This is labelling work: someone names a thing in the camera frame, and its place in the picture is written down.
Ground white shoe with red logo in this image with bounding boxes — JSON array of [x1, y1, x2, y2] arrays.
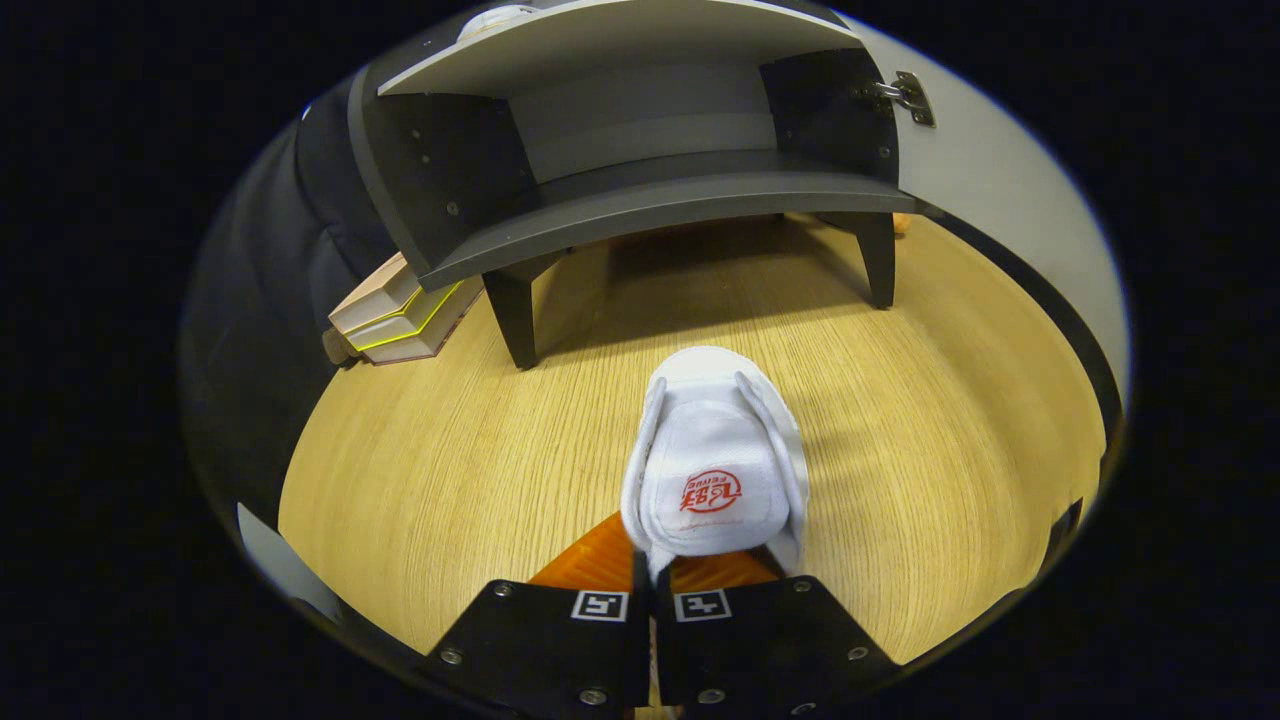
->
[[620, 345, 811, 583]]

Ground dark grey shoe cabinet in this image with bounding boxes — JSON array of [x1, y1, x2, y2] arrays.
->
[[345, 0, 901, 371]]

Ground book with yellow edge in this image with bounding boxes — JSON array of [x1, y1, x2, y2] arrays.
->
[[348, 278, 488, 367]]

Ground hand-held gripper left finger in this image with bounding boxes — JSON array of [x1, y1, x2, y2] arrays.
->
[[425, 510, 653, 720]]

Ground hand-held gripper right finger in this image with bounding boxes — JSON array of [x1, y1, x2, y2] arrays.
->
[[655, 545, 901, 720]]

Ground black backdrop cloth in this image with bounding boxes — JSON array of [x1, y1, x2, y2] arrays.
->
[[183, 95, 401, 526]]

